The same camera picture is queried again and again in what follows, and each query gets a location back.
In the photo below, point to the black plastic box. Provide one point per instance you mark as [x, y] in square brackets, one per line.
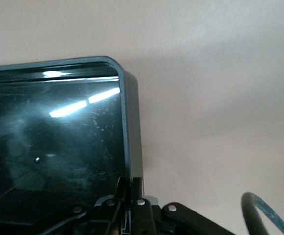
[58, 134]

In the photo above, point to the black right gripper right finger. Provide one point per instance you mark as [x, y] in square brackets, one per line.
[141, 215]

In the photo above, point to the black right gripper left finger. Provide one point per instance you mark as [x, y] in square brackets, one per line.
[107, 215]

